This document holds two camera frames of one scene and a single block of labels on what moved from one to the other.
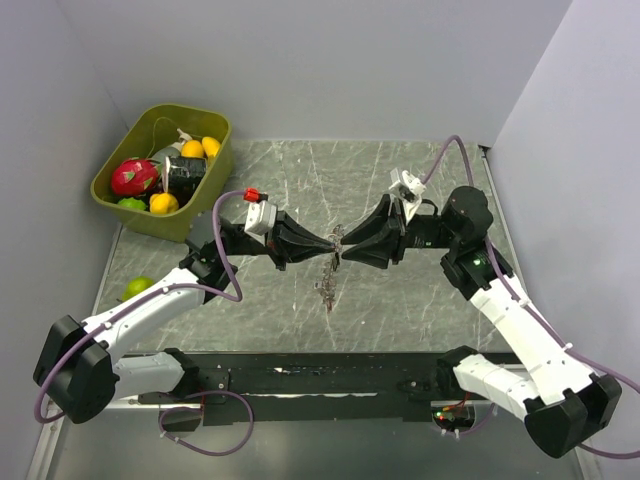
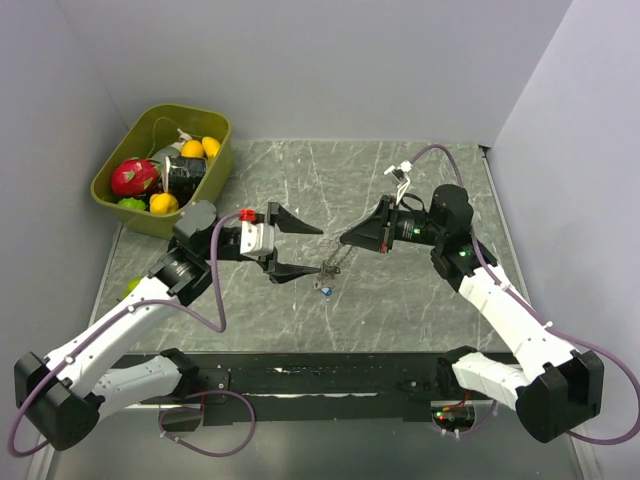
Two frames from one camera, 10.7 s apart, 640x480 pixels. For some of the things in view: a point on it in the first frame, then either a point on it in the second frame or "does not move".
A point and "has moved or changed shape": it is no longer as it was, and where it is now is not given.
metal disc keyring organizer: [327, 285] has moved or changed shape
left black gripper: [287, 233] → [286, 221]
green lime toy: [133, 203] does not move
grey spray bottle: [174, 149] does not move
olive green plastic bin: [147, 132] does not move
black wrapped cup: [185, 174] does not move
